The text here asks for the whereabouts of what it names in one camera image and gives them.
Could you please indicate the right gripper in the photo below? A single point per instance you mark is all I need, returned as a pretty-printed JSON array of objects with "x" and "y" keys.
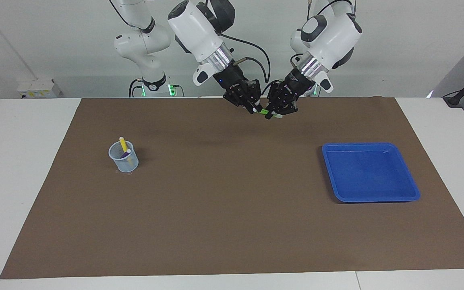
[{"x": 232, "y": 78}]

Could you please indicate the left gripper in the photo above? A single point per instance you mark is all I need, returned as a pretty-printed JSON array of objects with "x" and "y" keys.
[{"x": 298, "y": 83}]

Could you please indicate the green pen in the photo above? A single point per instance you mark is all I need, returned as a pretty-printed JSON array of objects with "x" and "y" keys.
[{"x": 265, "y": 111}]

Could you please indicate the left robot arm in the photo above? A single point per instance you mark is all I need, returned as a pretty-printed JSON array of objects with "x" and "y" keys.
[{"x": 328, "y": 34}]

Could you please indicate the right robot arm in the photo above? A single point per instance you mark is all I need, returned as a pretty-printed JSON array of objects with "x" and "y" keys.
[{"x": 193, "y": 28}]

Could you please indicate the blue plastic tray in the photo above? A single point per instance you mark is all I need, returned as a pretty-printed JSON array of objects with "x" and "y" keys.
[{"x": 369, "y": 171}]

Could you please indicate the yellow pen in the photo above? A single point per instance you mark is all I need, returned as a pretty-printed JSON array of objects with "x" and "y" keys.
[{"x": 123, "y": 143}]

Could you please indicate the purple pen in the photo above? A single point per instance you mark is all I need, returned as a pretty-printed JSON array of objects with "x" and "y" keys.
[{"x": 125, "y": 154}]

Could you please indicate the clear mesh pen cup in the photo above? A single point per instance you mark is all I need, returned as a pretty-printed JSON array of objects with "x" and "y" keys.
[{"x": 124, "y": 162}]

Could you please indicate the white socket box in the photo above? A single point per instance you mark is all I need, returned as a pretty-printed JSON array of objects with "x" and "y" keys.
[{"x": 38, "y": 88}]

